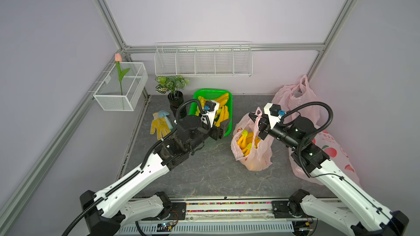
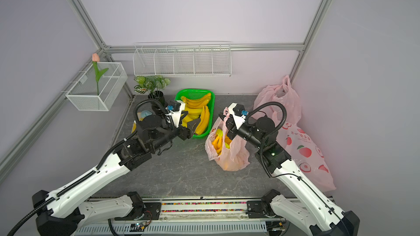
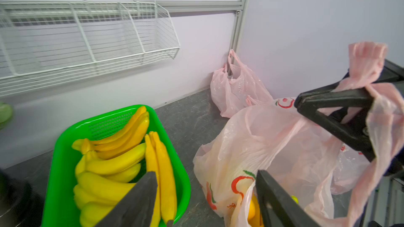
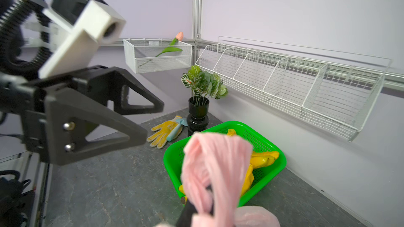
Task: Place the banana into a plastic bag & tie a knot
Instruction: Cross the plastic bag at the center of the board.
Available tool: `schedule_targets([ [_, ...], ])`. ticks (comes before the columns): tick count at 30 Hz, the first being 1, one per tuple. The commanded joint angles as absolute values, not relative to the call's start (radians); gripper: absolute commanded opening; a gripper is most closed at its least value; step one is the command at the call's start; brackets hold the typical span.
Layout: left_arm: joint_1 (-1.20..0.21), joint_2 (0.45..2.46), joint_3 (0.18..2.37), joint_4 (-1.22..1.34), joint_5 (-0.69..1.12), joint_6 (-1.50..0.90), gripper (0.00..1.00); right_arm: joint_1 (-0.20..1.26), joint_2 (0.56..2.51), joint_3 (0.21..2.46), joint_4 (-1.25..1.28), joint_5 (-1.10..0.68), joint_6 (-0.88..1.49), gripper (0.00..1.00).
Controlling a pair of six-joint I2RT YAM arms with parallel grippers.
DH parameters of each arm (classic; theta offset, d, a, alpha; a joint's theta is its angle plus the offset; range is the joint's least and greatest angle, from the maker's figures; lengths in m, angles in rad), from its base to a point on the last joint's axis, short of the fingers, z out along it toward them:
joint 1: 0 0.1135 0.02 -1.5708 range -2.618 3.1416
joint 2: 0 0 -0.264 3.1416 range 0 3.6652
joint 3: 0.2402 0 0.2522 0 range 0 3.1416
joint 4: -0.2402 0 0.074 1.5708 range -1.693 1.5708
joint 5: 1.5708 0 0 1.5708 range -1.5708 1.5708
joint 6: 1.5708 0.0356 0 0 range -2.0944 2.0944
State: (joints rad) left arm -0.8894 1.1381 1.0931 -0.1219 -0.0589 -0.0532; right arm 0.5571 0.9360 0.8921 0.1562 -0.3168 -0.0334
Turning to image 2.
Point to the orange banana pair in basket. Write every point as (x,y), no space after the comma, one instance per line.
(204,121)

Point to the white wire wall basket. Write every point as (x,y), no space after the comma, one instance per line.
(83,93)

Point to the yellow banana bunch in basket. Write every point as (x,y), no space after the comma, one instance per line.
(196,108)

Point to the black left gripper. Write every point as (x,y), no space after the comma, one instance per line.
(188,132)

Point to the artificial pink tulip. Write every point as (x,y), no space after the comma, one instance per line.
(98,72)

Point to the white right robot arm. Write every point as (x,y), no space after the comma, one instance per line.
(321,217)

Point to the aluminium frame profile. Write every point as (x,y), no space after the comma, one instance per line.
(31,135)

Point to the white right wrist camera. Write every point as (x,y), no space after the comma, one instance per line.
(239,114)

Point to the black ceramic vase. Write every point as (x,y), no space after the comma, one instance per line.
(159,100)

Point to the white wire wall shelf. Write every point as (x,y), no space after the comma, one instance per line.
(179,59)

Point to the yellow knitted work glove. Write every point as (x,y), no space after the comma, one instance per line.
(133,127)

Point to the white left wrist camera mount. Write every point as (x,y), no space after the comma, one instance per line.
(177,111)

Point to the green variegated artificial plant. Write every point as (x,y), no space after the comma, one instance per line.
(152,85)

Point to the pink peach printed bag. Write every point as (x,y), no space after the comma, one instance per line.
(307,156)

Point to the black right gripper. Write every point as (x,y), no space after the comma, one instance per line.
(232,128)

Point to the green plastic basket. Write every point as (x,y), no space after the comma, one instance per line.
(197,94)

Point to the plain pink plastic bag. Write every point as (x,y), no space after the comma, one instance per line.
(284,94)

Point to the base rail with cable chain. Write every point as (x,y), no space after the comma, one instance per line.
(182,216)

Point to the orange-yellow banana bunch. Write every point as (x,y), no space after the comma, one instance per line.
(217,143)

